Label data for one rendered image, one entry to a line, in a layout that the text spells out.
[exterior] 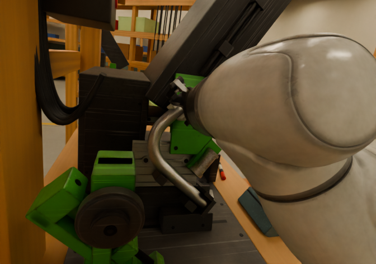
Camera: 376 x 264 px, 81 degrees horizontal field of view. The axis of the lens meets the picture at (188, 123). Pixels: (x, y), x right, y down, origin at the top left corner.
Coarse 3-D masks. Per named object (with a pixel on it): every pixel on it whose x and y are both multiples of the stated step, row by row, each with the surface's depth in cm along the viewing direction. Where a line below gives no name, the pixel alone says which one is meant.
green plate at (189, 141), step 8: (184, 80) 57; (192, 80) 58; (200, 80) 59; (176, 120) 57; (176, 128) 57; (184, 128) 58; (192, 128) 58; (176, 136) 57; (184, 136) 58; (192, 136) 58; (200, 136) 59; (208, 136) 60; (176, 144) 57; (184, 144) 58; (192, 144) 59; (200, 144) 59; (176, 152) 57; (184, 152) 58; (192, 152) 59
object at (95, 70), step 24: (96, 72) 61; (120, 72) 72; (96, 96) 57; (120, 96) 59; (144, 96) 61; (96, 120) 59; (120, 120) 61; (144, 120) 63; (96, 144) 61; (120, 144) 63
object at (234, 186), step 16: (224, 160) 101; (240, 176) 88; (224, 192) 75; (240, 192) 76; (240, 208) 67; (256, 224) 61; (256, 240) 56; (272, 240) 56; (272, 256) 51; (288, 256) 52
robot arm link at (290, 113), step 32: (320, 32) 14; (224, 64) 20; (256, 64) 15; (288, 64) 13; (320, 64) 13; (352, 64) 13; (224, 96) 18; (256, 96) 14; (288, 96) 13; (320, 96) 12; (352, 96) 13; (224, 128) 19; (256, 128) 15; (288, 128) 13; (320, 128) 13; (352, 128) 13; (256, 160) 18; (288, 160) 15; (320, 160) 14; (256, 192) 23; (288, 192) 19
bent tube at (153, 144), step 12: (180, 108) 54; (168, 120) 53; (156, 132) 52; (156, 144) 52; (156, 156) 52; (156, 168) 53; (168, 168) 53; (180, 180) 54; (192, 192) 55; (204, 204) 56
